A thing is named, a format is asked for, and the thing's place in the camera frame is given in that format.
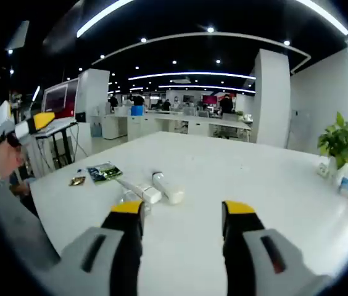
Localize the gold foil skincare sachet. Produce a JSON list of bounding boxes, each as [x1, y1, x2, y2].
[[68, 176, 87, 187]]

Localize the black floor cables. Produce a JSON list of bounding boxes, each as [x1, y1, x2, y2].
[[68, 123, 89, 158]]

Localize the white office counter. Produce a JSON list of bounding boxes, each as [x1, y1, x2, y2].
[[104, 110, 252, 143]]

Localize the black-legged standing desk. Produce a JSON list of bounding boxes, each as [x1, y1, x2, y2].
[[33, 118, 79, 173]]

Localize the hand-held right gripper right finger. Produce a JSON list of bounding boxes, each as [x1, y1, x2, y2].
[[222, 200, 342, 296]]

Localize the green dark skincare mask packet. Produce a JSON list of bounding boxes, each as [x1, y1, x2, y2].
[[86, 161, 124, 185]]

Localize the potted green plant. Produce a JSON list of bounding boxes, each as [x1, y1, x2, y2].
[[317, 111, 348, 181]]

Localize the person's grey trousers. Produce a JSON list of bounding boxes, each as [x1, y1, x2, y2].
[[0, 181, 62, 278]]

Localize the computer monitor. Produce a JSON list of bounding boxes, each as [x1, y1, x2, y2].
[[41, 76, 81, 123]]

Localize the person's left hand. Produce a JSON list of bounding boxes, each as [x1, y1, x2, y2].
[[0, 144, 24, 182]]

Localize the water dispenser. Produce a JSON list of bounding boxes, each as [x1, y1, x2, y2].
[[91, 121, 104, 138]]

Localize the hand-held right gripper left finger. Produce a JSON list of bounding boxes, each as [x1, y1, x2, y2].
[[59, 200, 146, 296]]

